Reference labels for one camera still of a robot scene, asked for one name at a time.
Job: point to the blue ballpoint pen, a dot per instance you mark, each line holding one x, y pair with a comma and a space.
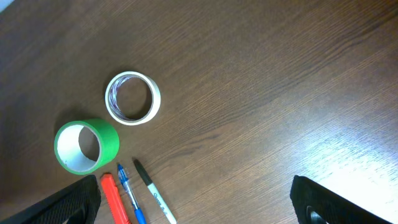
128, 189

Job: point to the cream masking tape roll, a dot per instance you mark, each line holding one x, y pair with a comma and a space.
110, 98

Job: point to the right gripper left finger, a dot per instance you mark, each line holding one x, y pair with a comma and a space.
77, 203

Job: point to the black permanent marker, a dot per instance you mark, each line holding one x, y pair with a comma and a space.
154, 191

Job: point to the green tape roll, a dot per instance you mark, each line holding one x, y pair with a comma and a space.
69, 153

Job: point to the orange utility knife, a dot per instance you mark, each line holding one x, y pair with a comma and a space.
113, 199

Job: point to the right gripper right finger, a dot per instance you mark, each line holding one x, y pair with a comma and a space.
313, 203

